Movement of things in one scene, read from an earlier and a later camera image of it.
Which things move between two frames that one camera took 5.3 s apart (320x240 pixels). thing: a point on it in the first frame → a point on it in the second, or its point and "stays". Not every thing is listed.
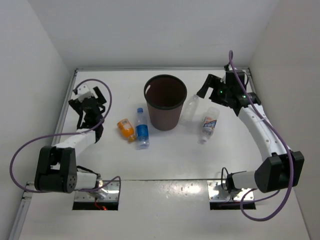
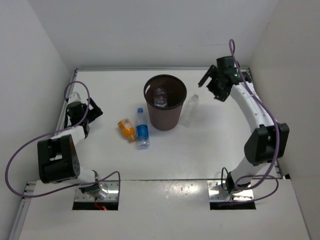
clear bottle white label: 210,122 → 160,100
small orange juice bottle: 127,129 stays
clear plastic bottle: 189,111 stays
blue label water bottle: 142,132 stays
